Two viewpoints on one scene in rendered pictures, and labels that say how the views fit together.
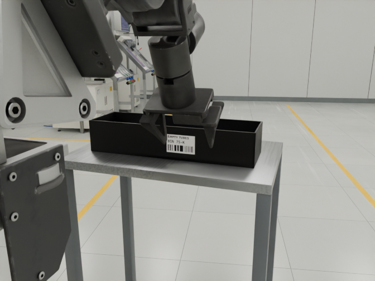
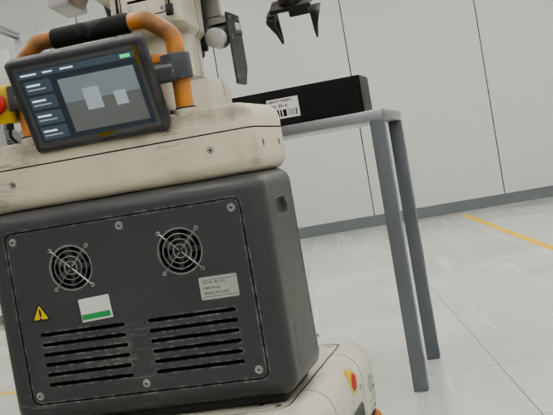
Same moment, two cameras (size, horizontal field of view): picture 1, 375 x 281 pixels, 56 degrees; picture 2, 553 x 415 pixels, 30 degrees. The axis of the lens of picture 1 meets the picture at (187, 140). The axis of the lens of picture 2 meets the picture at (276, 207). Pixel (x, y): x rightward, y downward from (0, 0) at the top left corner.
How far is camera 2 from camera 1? 2.04 m
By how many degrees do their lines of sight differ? 14
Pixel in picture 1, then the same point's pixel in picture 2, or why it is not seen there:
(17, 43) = not seen: outside the picture
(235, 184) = (347, 118)
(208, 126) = (313, 12)
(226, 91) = (322, 212)
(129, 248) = not seen: hidden behind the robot
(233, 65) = (327, 152)
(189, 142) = (292, 103)
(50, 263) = (243, 76)
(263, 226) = (383, 153)
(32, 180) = (234, 25)
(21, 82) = not seen: outside the picture
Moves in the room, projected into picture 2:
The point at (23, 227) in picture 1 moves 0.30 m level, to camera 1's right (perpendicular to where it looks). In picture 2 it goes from (234, 44) to (366, 23)
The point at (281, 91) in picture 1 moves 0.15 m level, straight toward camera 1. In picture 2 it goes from (446, 189) to (445, 190)
